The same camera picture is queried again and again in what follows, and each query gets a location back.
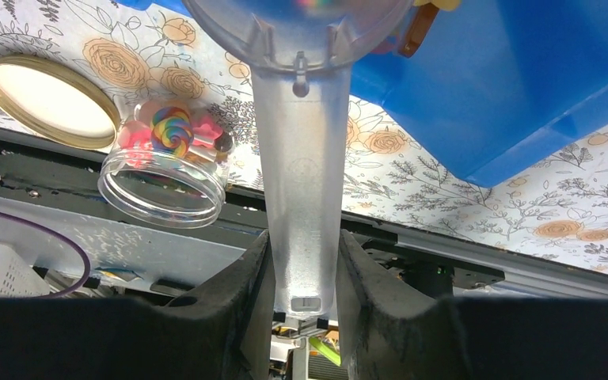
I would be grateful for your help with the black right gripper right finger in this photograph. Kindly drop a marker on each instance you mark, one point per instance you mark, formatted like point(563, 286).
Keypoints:
point(389, 330)

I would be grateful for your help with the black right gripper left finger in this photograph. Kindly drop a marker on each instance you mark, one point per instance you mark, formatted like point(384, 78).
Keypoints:
point(218, 330)

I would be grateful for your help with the clear round glass jar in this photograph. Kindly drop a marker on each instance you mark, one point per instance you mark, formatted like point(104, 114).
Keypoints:
point(169, 164)

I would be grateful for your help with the blue plastic candy bin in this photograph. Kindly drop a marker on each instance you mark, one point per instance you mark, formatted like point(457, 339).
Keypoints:
point(488, 88)

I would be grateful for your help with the translucent plastic scoop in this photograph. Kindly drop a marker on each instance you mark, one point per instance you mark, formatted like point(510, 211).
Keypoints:
point(300, 54)

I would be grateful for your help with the round cream jar lid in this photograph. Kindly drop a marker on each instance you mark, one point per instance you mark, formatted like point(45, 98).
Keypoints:
point(57, 102)

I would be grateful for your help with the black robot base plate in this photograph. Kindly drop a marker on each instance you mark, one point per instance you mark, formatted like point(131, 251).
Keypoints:
point(52, 189)

